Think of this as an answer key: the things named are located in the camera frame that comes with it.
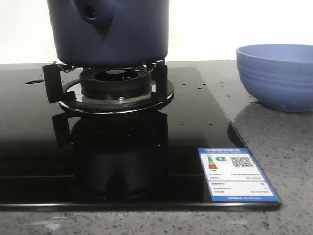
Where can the dark blue cooking pot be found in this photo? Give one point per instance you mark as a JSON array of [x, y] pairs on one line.
[[109, 33]]

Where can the blue plastic bowl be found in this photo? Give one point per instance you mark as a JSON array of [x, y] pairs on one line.
[[279, 76]]

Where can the blue energy rating label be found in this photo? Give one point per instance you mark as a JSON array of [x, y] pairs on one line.
[[232, 175]]

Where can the right gas burner with grate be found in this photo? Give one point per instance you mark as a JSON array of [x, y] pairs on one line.
[[110, 90]]

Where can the black glass gas cooktop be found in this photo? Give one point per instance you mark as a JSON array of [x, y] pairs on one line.
[[55, 160]]

